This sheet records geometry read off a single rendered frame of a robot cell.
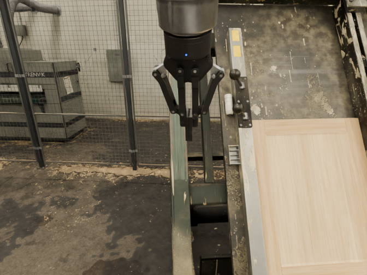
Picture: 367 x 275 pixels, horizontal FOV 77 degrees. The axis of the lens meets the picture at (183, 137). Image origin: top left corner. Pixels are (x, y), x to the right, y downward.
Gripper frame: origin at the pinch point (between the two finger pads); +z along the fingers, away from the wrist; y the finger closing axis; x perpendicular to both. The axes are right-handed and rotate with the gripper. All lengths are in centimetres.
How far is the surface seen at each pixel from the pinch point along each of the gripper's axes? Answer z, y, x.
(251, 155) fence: 29.8, -20.6, -17.9
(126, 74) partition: 110, 91, -210
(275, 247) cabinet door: 48, -29, 6
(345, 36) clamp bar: 7, -61, -65
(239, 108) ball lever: 12.3, -14.4, -22.1
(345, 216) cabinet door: 46, -54, -5
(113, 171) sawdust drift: 230, 120, -152
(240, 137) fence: 26.0, -16.7, -23.1
